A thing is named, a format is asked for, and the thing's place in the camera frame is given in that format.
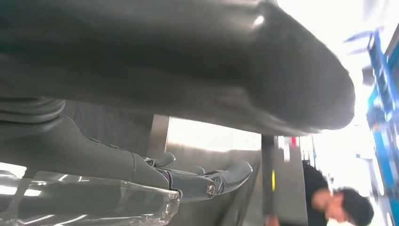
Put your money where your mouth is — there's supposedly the stainless steel workbench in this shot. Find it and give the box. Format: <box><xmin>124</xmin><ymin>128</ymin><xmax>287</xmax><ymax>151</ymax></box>
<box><xmin>61</xmin><ymin>99</ymin><xmax>264</xmax><ymax>226</ymax></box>

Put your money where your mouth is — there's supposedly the blue metal shelf rack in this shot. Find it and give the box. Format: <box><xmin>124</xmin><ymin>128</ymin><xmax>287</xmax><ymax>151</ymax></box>
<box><xmin>344</xmin><ymin>26</ymin><xmax>399</xmax><ymax>226</ymax></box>

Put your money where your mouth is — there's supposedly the grey device with yellow label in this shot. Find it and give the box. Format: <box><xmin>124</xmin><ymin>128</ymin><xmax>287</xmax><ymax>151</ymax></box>
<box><xmin>261</xmin><ymin>135</ymin><xmax>309</xmax><ymax>226</ymax></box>

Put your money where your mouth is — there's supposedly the person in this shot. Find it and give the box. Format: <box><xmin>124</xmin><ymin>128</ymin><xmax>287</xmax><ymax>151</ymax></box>
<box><xmin>265</xmin><ymin>161</ymin><xmax>375</xmax><ymax>226</ymax></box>

